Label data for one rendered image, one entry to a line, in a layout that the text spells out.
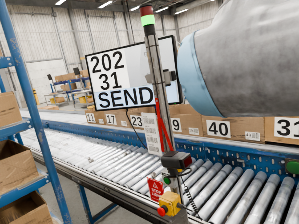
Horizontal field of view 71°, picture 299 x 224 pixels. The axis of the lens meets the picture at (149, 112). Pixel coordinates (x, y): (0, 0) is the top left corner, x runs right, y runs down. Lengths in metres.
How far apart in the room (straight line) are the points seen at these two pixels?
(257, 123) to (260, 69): 1.08
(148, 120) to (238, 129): 0.67
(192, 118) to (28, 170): 1.07
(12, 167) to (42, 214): 0.20
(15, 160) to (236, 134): 1.16
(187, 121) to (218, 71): 1.27
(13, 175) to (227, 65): 0.73
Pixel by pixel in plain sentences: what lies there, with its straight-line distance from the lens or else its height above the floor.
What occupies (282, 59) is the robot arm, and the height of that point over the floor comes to 1.43.
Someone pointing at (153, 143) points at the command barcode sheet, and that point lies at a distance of 0.95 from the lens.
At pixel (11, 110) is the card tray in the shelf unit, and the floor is 1.38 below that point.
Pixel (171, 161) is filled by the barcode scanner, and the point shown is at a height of 1.07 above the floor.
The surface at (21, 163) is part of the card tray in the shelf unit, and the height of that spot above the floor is 1.20.
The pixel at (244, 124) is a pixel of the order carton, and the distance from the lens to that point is 1.38.
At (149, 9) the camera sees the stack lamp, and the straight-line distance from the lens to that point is 0.85.
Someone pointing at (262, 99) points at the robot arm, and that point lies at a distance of 0.29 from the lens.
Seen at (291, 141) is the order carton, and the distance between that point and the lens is 1.34.
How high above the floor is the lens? 1.45
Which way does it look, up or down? 13 degrees down
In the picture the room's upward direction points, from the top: 10 degrees counter-clockwise
